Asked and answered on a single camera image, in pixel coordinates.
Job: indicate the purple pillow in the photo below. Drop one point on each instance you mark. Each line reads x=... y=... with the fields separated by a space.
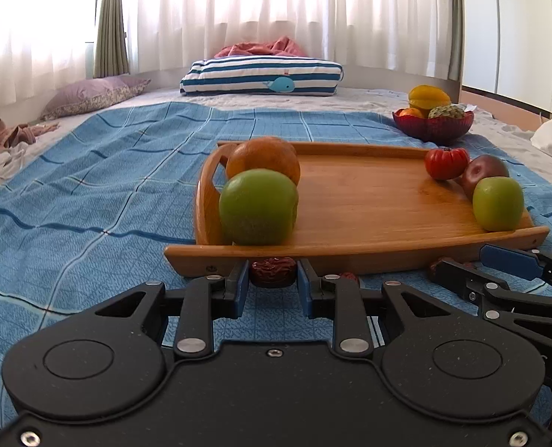
x=94 y=95

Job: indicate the brown cloth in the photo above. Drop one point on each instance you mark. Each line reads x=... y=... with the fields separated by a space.
x=6 y=134

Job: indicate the blue checked blanket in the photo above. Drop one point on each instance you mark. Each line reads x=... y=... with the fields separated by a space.
x=94 y=195

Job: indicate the red glass bowl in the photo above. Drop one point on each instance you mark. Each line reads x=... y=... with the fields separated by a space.
x=431 y=130

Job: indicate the white sheer curtain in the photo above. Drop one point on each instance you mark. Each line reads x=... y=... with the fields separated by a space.
x=280 y=4
x=29 y=32

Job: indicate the blue striped whale pillow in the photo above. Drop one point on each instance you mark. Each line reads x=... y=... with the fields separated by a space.
x=257 y=74

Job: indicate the green custard apple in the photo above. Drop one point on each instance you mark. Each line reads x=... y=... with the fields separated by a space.
x=445 y=112

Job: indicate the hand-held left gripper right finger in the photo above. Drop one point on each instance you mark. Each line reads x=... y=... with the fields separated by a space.
x=306 y=288

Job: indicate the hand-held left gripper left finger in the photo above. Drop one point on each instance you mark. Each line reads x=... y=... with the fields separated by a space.
x=241 y=286

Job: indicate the wooden bed frame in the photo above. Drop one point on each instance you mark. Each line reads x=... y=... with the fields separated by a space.
x=494 y=101

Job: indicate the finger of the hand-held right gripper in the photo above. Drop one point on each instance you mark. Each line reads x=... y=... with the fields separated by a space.
x=462 y=279
x=508 y=260

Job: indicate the grey-green curtain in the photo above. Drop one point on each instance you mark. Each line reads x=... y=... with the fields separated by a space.
x=111 y=32

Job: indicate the red date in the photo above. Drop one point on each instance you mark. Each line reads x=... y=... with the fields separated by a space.
x=273 y=272
x=349 y=278
x=435 y=264

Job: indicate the small orange fruit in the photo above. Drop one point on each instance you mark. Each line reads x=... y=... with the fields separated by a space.
x=410 y=112

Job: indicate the white wardrobe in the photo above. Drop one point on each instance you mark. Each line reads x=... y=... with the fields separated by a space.
x=517 y=28

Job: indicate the wooden tray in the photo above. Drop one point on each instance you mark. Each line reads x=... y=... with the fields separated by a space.
x=373 y=205

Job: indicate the orange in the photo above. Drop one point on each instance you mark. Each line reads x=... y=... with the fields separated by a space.
x=263 y=156

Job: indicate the red tomato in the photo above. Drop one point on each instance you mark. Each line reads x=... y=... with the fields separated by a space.
x=445 y=164

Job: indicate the dark purple plum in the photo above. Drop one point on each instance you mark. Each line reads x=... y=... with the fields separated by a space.
x=483 y=170

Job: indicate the yellow starfruit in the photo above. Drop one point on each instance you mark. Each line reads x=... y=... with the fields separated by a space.
x=428 y=97

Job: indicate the pink blanket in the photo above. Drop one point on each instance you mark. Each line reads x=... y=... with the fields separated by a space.
x=262 y=49

